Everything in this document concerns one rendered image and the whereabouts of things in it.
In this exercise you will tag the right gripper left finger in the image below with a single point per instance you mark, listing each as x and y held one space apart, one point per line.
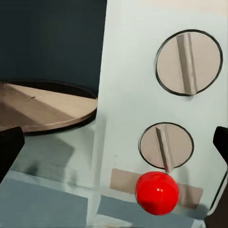
11 143

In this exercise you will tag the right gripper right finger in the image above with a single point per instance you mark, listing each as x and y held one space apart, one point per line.
220 140

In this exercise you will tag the microwave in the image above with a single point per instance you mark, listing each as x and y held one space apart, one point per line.
122 97

